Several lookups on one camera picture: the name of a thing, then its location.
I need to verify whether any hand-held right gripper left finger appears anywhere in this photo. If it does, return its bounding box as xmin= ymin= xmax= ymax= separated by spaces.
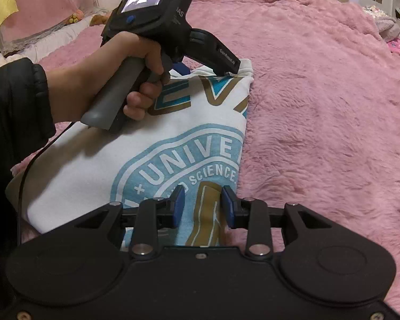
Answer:
xmin=75 ymin=185 xmax=186 ymax=259

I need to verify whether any grey fluffy cloth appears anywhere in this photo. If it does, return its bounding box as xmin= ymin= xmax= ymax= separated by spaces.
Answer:
xmin=363 ymin=5 xmax=400 ymax=41

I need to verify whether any pink lace-trimmed curtain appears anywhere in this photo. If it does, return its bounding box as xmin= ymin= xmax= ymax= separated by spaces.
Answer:
xmin=0 ymin=0 xmax=99 ymax=55

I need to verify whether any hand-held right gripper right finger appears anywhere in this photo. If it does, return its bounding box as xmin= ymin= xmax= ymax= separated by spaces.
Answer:
xmin=221 ymin=186 xmax=332 ymax=259

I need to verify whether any white sweatshirt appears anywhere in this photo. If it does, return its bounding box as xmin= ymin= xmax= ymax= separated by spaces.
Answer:
xmin=5 ymin=58 xmax=255 ymax=250

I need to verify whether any person's left hand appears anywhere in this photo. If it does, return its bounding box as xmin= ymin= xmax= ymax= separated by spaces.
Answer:
xmin=70 ymin=31 xmax=170 ymax=121

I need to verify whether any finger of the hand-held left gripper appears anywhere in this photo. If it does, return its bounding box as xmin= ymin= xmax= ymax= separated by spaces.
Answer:
xmin=190 ymin=28 xmax=243 ymax=77
xmin=169 ymin=61 xmax=191 ymax=75

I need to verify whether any white ruffled bed cover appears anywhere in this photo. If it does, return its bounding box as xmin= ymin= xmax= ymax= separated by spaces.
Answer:
xmin=0 ymin=16 xmax=111 ymax=71

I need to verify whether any black cable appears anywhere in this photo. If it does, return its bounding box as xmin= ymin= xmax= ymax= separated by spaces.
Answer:
xmin=16 ymin=121 xmax=78 ymax=244

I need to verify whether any pink fluffy blanket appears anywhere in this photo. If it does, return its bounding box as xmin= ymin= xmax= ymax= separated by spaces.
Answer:
xmin=11 ymin=0 xmax=400 ymax=319

